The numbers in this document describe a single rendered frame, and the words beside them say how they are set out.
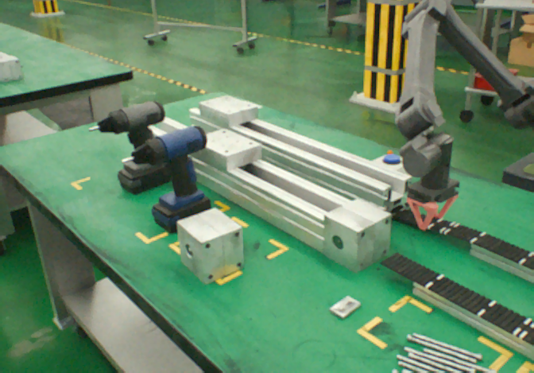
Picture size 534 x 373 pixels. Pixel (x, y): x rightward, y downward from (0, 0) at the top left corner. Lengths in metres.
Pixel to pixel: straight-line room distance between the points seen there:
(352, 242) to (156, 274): 0.39
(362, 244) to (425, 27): 0.57
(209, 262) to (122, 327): 0.90
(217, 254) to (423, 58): 0.63
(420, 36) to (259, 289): 0.69
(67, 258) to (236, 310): 1.13
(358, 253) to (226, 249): 0.25
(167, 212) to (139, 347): 0.69
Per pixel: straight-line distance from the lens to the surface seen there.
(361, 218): 1.06
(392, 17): 4.40
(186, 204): 1.22
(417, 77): 1.21
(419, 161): 1.06
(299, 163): 1.38
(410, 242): 1.18
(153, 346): 1.79
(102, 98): 2.79
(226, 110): 1.60
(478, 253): 1.16
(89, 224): 1.32
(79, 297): 2.07
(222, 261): 1.05
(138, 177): 1.41
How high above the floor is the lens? 1.40
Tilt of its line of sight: 25 degrees down
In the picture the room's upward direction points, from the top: 2 degrees counter-clockwise
